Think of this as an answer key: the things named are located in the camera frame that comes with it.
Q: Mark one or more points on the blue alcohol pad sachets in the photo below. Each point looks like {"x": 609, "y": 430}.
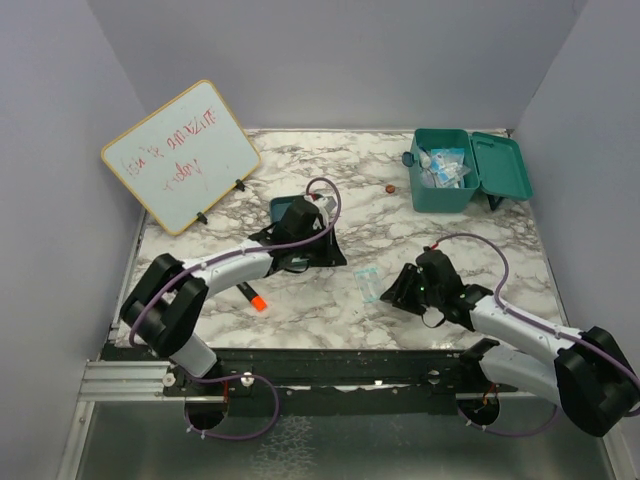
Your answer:
{"x": 446, "y": 167}

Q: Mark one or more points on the teal plaster sheet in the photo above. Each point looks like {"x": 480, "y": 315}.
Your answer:
{"x": 369, "y": 284}

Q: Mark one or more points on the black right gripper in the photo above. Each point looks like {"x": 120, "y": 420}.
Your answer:
{"x": 400, "y": 291}

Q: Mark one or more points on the teal divided tray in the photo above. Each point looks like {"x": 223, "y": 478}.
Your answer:
{"x": 279, "y": 205}

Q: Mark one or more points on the yellow framed whiteboard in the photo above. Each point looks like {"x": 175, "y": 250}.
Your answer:
{"x": 183, "y": 158}

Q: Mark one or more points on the black orange highlighter marker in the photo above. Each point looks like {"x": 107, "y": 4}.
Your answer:
{"x": 252, "y": 296}

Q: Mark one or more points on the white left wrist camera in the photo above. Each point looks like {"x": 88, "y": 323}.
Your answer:
{"x": 325, "y": 205}

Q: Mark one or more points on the teal medicine kit box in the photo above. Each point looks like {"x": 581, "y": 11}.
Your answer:
{"x": 497, "y": 169}

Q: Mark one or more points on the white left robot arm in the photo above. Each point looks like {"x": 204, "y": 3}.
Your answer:
{"x": 166, "y": 303}

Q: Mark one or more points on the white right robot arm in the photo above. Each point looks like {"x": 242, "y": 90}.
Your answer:
{"x": 584, "y": 373}

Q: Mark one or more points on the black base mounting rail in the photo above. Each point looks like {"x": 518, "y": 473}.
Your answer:
{"x": 319, "y": 382}

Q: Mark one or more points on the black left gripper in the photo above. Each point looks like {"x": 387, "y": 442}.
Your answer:
{"x": 331, "y": 252}

